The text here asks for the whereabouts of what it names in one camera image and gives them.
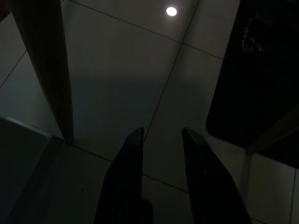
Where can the wooden table leg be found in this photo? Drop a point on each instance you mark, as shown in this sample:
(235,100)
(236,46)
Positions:
(273,131)
(50,70)

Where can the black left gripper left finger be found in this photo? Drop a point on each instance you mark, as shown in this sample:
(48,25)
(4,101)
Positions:
(126,177)

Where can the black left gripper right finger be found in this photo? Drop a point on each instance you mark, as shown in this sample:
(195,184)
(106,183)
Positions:
(205,182)

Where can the black floor mat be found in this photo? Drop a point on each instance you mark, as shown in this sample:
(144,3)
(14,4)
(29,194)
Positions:
(257,88)

